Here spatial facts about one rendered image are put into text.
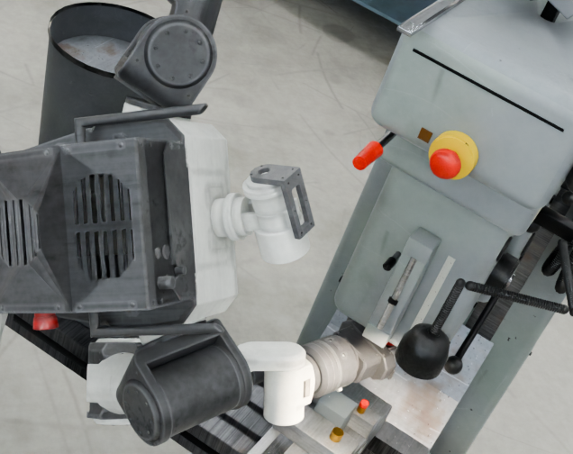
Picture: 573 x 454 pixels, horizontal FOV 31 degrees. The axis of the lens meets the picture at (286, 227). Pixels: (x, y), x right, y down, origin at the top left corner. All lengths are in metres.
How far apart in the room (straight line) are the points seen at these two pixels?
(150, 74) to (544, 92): 0.48
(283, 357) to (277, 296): 2.12
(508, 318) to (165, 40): 1.10
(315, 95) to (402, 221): 3.41
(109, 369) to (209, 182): 0.33
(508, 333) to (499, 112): 0.94
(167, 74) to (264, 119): 3.36
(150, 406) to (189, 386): 0.06
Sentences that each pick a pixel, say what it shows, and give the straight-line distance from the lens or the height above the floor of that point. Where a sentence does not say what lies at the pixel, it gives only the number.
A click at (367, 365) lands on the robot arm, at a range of 1.70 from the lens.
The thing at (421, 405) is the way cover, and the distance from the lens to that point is 2.19.
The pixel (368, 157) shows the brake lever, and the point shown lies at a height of 1.71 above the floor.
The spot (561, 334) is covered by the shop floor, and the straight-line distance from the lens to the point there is 4.19.
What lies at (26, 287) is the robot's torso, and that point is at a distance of 1.27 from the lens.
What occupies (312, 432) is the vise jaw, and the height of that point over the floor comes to 1.04.
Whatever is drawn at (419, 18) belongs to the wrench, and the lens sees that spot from 1.27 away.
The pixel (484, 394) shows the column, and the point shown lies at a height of 0.95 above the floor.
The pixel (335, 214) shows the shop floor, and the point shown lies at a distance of 4.20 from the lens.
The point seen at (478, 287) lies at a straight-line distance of 1.42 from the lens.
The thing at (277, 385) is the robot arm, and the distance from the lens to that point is 1.61.
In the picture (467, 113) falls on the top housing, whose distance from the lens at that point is 1.29.
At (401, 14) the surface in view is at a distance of 5.48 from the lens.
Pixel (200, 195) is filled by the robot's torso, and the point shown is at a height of 1.62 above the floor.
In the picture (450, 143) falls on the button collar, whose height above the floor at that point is 1.78.
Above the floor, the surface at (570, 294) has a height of 1.58.
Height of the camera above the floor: 2.39
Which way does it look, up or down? 36 degrees down
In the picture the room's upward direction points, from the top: 21 degrees clockwise
